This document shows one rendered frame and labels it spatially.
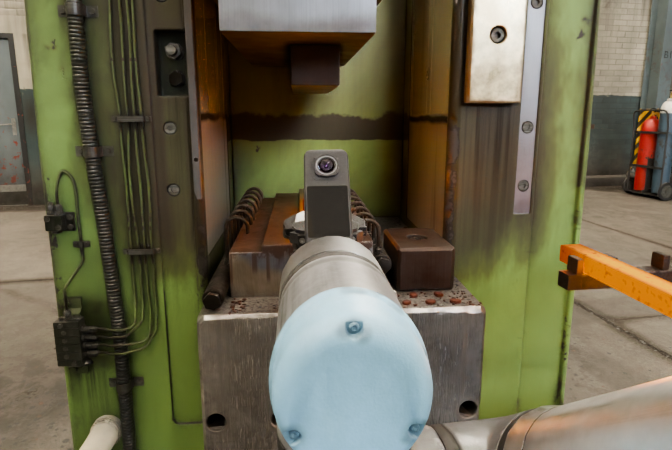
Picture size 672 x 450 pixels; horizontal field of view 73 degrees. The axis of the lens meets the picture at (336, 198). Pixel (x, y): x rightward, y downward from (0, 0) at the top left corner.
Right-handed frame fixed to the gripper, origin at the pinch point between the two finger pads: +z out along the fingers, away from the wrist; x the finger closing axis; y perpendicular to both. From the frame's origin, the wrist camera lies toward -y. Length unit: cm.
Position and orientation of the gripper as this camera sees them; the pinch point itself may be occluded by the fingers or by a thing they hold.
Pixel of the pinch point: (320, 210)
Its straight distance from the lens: 59.9
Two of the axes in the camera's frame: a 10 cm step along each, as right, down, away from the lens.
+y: 0.0, 9.8, 1.9
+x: 10.0, -0.1, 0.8
